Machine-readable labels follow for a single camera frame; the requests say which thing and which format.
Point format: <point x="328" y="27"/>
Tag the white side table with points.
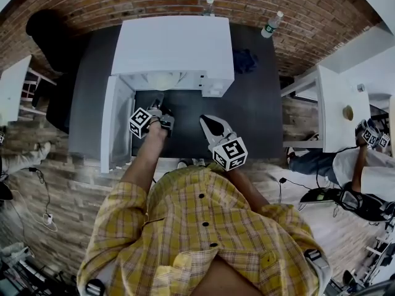
<point x="14" y="88"/>

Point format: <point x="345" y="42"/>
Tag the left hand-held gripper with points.
<point x="165" y="120"/>

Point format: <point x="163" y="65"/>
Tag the white round plate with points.
<point x="150" y="78"/>

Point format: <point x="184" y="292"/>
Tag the dark blue cloth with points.
<point x="245" y="60"/>

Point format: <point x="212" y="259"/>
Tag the person's left forearm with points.
<point x="142" y="162"/>

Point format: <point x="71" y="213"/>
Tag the dark grey table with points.
<point x="253" y="103"/>

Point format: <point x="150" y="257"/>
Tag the white desk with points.
<point x="336" y="128"/>

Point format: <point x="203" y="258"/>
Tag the black backpack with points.
<point x="351" y="199"/>

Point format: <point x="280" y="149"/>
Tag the person's white shoe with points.
<point x="199" y="162"/>
<point x="182" y="163"/>

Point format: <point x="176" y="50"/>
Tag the person's right forearm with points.
<point x="247" y="187"/>

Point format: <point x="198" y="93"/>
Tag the small glass cup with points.
<point x="360" y="87"/>

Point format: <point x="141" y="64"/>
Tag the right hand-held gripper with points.
<point x="230" y="154"/>

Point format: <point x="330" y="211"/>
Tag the black power adapter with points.
<point x="282" y="180"/>

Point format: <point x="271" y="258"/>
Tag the white microwave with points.
<point x="172" y="45"/>

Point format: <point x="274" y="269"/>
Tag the round tan bowl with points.
<point x="348" y="113"/>

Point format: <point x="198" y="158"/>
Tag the white power adapter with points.
<point x="47" y="219"/>

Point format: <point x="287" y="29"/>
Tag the black office chair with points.
<point x="52" y="42"/>

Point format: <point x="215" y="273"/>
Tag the yellow plaid shirt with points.
<point x="191" y="227"/>

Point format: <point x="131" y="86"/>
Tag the clear plastic water bottle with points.
<point x="271" y="25"/>
<point x="209" y="7"/>

